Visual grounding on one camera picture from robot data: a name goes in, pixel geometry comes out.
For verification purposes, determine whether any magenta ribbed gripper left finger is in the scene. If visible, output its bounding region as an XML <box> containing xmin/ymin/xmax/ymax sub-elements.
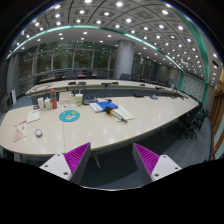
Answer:
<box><xmin>41</xmin><ymin>143</ymin><xmax>91</xmax><ymax>185</ymax></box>

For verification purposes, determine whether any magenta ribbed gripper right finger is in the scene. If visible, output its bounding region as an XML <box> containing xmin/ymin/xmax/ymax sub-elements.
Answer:
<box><xmin>132</xmin><ymin>143</ymin><xmax>181</xmax><ymax>185</ymax></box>

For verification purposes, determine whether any round teal mouse pad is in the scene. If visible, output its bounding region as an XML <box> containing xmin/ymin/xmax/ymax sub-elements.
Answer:
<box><xmin>59</xmin><ymin>110</ymin><xmax>80</xmax><ymax>122</ymax></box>

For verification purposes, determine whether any black office chair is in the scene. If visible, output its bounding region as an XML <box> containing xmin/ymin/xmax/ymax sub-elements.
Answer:
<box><xmin>179</xmin><ymin>112</ymin><xmax>197</xmax><ymax>138</ymax></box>

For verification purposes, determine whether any red white leaflet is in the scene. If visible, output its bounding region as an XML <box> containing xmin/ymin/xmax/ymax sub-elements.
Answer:
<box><xmin>14</xmin><ymin>121</ymin><xmax>27</xmax><ymax>141</ymax></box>

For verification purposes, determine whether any white paper sheet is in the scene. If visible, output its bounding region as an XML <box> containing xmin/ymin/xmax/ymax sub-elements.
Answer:
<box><xmin>27</xmin><ymin>110</ymin><xmax>40</xmax><ymax>123</ymax></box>

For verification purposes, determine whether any white open booklet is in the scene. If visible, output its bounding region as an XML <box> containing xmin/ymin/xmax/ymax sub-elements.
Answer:
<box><xmin>115</xmin><ymin>105</ymin><xmax>134</xmax><ymax>120</ymax></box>

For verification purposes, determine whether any white notebook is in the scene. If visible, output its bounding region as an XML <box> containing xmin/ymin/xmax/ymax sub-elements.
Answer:
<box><xmin>89</xmin><ymin>103</ymin><xmax>103</xmax><ymax>113</ymax></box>

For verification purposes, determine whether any blue book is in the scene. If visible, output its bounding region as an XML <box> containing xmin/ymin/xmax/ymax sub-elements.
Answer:
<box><xmin>97</xmin><ymin>101</ymin><xmax>118</xmax><ymax>111</ymax></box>

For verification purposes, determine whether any white green lidded cup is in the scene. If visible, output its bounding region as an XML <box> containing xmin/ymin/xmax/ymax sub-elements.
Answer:
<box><xmin>75</xmin><ymin>93</ymin><xmax>83</xmax><ymax>106</ymax></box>

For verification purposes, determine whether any white paper cup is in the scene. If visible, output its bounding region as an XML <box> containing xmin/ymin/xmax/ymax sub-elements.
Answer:
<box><xmin>37</xmin><ymin>98</ymin><xmax>44</xmax><ymax>110</ymax></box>

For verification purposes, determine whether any red orange bottle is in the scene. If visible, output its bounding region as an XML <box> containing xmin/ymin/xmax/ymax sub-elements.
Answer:
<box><xmin>50</xmin><ymin>89</ymin><xmax>57</xmax><ymax>109</ymax></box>

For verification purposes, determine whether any rear long conference table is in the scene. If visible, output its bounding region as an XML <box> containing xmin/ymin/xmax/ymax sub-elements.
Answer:
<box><xmin>26</xmin><ymin>79</ymin><xmax>185</xmax><ymax>97</ymax></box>

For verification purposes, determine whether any large round concrete pillar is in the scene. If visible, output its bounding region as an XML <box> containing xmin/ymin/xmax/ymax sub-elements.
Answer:
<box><xmin>113</xmin><ymin>40</ymin><xmax>135</xmax><ymax>79</ymax></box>

